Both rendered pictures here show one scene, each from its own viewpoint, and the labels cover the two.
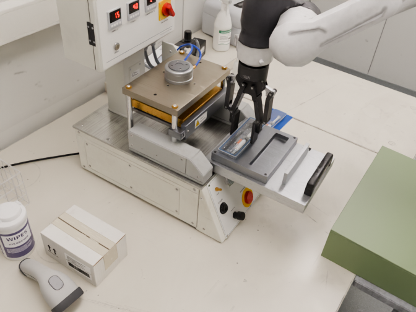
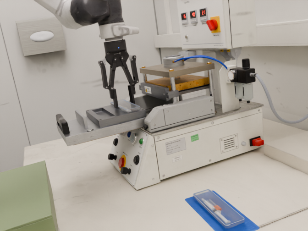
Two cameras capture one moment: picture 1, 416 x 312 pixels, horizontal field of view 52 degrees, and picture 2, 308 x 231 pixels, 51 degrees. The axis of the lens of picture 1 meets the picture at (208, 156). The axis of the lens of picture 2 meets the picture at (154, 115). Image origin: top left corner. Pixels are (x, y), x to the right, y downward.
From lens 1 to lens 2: 2.02 m
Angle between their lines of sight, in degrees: 108
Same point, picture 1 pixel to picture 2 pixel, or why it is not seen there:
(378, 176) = (34, 194)
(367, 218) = (24, 174)
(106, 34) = (182, 26)
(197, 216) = not seen: hidden behind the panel
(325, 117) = not seen: outside the picture
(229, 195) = (120, 141)
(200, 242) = not seen: hidden behind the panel
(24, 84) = (270, 83)
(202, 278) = (98, 152)
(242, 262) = (89, 163)
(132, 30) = (194, 30)
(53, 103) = (286, 112)
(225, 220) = (113, 150)
